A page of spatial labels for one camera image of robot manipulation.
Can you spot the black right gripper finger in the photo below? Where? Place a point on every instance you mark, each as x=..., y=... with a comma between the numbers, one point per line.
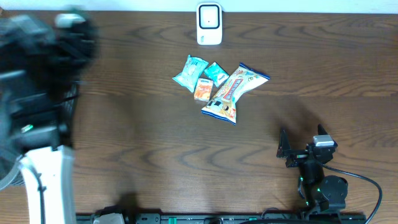
x=284, y=148
x=321, y=130

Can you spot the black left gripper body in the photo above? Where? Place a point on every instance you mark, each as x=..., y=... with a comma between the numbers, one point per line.
x=68, y=64

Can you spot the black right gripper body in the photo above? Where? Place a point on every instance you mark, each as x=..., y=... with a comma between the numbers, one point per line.
x=296, y=160

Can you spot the large yellow snack bag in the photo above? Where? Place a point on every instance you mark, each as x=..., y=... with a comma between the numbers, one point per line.
x=223, y=104

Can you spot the orange tissue pack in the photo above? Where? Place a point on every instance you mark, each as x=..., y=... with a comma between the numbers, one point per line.
x=203, y=89

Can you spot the teal tissue pack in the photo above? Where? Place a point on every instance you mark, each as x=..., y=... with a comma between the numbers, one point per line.
x=216, y=73

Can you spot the teal wet wipes pack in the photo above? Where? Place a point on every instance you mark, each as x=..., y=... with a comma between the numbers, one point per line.
x=191, y=72

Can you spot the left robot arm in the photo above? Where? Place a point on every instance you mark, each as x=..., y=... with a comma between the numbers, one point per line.
x=41, y=68

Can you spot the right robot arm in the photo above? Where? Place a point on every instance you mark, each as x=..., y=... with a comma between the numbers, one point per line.
x=323, y=194

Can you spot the white barcode scanner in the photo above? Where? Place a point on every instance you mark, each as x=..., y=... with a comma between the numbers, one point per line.
x=209, y=23

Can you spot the grey plastic basket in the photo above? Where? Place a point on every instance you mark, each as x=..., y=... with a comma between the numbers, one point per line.
x=53, y=128

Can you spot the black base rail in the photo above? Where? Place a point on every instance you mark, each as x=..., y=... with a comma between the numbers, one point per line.
x=269, y=217

